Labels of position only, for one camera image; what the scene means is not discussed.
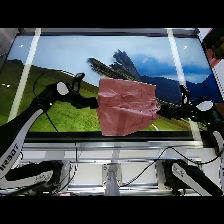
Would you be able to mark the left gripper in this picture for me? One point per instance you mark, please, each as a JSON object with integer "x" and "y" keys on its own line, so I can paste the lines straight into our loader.
{"x": 83, "y": 101}

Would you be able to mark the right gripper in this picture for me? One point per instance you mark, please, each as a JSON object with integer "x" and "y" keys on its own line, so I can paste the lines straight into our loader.
{"x": 170, "y": 111}

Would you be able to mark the pink garment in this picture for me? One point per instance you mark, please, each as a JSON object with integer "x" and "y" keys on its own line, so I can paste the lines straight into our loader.
{"x": 126, "y": 107}

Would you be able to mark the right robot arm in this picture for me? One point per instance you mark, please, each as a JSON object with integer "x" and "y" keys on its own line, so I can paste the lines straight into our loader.
{"x": 213, "y": 123}

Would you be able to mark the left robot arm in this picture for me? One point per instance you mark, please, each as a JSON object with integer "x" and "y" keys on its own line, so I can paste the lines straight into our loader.
{"x": 20, "y": 128}

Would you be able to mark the silver frame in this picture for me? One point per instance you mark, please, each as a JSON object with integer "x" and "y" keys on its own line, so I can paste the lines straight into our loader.
{"x": 113, "y": 166}

